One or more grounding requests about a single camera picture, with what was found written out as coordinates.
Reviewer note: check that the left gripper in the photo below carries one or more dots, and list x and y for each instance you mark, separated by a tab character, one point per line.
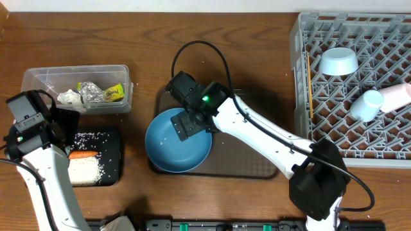
67	118

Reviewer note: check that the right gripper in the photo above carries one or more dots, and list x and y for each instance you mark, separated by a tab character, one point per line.
186	125

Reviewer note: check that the orange carrot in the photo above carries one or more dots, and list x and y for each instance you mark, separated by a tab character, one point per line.
82	154

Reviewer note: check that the white tissue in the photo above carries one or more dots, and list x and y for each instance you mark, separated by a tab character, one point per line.
73	100

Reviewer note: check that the dark blue plate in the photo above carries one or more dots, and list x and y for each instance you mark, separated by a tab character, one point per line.
168	152

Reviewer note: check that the foil snack wrapper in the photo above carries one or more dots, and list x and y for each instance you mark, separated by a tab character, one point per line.
91	93

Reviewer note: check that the pile of white rice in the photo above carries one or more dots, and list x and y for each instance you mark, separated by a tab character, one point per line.
88	171

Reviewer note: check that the wooden chopstick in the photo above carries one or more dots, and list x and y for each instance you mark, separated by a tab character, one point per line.
309	85

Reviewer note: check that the light blue bowl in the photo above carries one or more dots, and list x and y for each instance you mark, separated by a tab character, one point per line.
338	61

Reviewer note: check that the light blue cup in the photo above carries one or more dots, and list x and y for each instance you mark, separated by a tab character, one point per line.
367	106

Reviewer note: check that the white cup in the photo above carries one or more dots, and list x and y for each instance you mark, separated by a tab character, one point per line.
395	97

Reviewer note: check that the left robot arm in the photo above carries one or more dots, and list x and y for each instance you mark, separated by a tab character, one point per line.
53	157

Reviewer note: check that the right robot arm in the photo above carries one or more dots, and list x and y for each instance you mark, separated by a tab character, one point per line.
315	170

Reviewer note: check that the black tray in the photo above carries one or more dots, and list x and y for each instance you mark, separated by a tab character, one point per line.
113	157

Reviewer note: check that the clear plastic bin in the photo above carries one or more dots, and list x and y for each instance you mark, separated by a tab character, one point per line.
56	80

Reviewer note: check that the brown serving tray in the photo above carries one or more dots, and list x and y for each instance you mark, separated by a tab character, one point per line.
228	157

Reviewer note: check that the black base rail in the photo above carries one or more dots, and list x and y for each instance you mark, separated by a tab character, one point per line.
224	225

